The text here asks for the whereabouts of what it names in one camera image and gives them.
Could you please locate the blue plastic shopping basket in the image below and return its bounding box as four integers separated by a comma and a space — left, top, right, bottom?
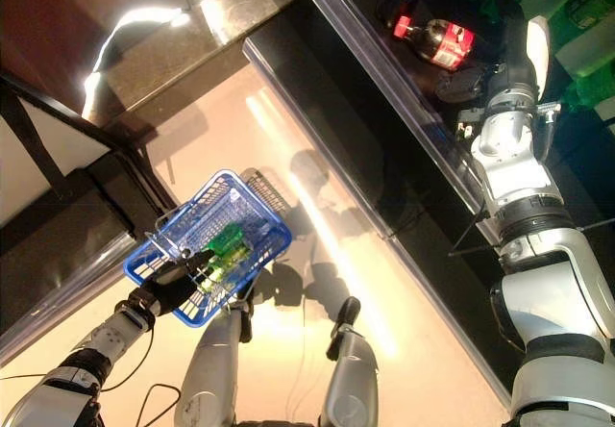
123, 169, 293, 328

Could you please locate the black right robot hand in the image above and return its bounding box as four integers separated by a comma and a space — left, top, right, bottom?
434, 0, 553, 106

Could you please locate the Coca-Cola bottle red label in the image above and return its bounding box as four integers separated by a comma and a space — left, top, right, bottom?
392, 15, 478, 72

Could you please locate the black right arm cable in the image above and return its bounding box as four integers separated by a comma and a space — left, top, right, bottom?
447, 200, 504, 259

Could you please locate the silver left robot leg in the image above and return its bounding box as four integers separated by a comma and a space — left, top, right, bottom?
173, 291, 256, 427

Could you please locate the silver right robot leg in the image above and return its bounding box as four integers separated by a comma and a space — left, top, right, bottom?
319, 295, 381, 427

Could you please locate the silver robot leg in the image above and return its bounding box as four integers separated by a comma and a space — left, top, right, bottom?
173, 291, 256, 427
319, 295, 381, 427

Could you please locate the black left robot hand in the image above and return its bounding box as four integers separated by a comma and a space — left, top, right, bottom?
126, 248, 217, 317

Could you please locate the black metal stand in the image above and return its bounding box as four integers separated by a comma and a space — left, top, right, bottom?
0, 74, 180, 264

